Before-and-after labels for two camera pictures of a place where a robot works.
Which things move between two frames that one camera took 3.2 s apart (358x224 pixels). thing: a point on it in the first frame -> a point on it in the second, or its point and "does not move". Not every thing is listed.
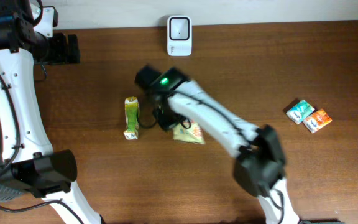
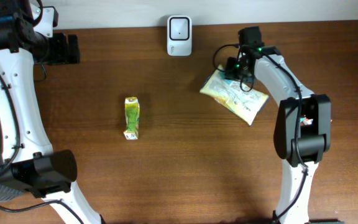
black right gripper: x=165 y=124 -> x=230 y=63
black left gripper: x=63 y=55 does not move
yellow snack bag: x=188 y=131 -> x=247 y=105
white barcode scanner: x=179 y=35 does not move
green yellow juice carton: x=132 y=116 does not move
